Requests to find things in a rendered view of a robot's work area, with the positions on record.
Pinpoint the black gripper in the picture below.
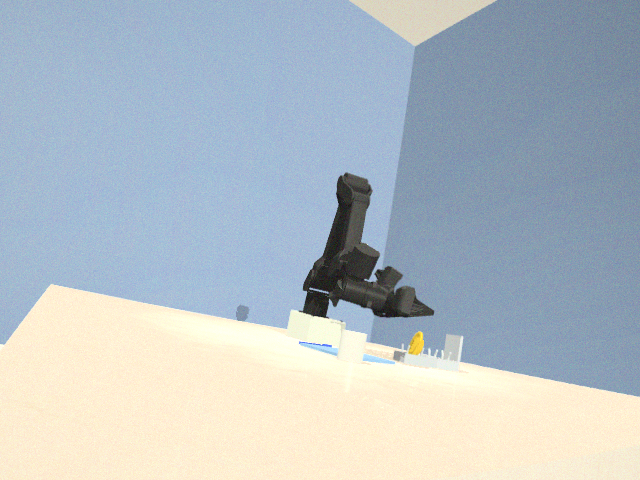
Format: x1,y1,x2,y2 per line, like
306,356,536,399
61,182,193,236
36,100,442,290
359,281,434,317

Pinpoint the white cylinder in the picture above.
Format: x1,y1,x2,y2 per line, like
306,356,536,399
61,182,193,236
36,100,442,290
337,329,367,363

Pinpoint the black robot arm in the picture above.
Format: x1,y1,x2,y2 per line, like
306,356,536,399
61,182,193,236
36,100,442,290
298,172,402,319

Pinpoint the yellow plate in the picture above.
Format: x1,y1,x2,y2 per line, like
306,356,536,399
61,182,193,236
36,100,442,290
408,332,424,356

